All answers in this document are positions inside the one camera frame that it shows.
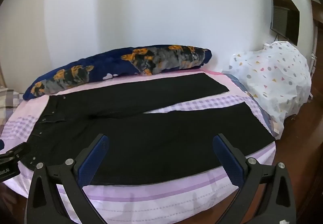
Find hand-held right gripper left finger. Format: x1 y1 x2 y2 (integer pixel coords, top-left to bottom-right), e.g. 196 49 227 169
26 134 110 224

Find wooden cabinet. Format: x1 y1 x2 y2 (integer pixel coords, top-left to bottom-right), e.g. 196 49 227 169
310 0 323 103

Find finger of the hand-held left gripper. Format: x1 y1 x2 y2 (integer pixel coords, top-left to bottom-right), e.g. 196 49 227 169
0 142 31 164

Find black pants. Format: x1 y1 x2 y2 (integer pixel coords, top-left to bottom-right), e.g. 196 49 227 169
24 73 276 186

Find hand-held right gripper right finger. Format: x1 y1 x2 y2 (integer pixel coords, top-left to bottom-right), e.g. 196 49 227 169
213 134 297 224

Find blue orange patterned blanket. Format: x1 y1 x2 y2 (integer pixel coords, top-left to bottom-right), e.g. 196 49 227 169
23 44 212 101

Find pink purple checked bedsheet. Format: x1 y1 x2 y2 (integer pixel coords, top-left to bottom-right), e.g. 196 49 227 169
0 69 278 224

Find white dotted cloth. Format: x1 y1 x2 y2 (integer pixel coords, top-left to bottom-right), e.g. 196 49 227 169
228 41 312 136

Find beige plaid pillow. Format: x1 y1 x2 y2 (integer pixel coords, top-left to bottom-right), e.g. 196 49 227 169
0 86 25 136

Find black flat screen television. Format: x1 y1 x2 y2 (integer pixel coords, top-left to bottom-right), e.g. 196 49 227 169
269 0 301 46

